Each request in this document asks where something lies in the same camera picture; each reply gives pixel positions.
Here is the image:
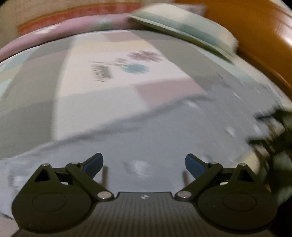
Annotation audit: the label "purple floral quilt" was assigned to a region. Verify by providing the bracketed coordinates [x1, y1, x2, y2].
[0, 14, 142, 62]

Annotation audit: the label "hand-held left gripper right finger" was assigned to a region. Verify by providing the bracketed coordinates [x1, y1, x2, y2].
[174, 153, 265, 201]

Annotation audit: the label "checked pillow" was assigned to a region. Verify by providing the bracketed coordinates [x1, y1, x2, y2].
[128, 3, 239, 61]

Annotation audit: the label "patterned beige red curtain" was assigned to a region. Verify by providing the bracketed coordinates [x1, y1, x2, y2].
[0, 0, 149, 34]

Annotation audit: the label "person's grey trouser leg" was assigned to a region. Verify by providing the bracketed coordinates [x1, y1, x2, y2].
[258, 150, 292, 203]

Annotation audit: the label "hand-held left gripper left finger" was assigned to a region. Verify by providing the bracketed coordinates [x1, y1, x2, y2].
[24, 153, 114, 201]

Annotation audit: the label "wooden headboard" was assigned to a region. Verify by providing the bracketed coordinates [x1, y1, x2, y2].
[173, 0, 292, 101]

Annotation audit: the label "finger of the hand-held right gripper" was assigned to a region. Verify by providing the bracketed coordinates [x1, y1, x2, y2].
[249, 130, 292, 155]
[255, 109, 292, 125]

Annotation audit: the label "grey printed pants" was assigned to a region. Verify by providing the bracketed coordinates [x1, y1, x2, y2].
[0, 68, 288, 219]

